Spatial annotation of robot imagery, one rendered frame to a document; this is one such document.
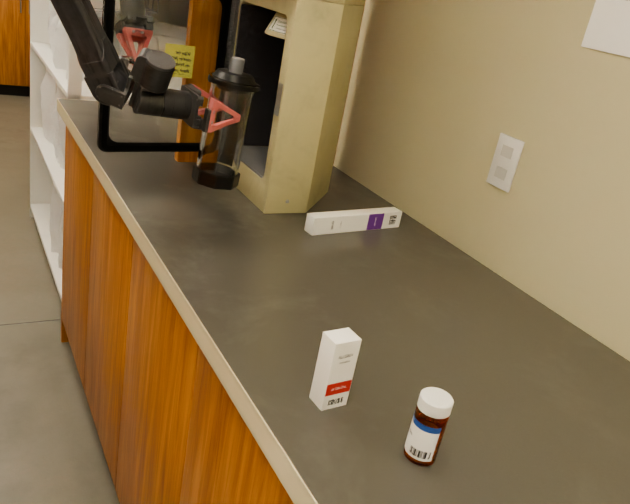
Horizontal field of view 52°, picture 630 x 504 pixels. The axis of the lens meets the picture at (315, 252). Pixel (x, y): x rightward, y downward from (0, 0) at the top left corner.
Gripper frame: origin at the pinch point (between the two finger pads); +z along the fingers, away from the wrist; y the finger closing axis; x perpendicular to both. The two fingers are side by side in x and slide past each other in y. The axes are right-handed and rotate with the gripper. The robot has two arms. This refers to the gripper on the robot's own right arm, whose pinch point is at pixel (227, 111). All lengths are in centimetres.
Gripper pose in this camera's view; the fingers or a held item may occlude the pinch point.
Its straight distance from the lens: 139.2
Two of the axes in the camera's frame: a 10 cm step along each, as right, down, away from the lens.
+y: -4.8, -4.4, 7.6
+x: -2.4, 9.0, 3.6
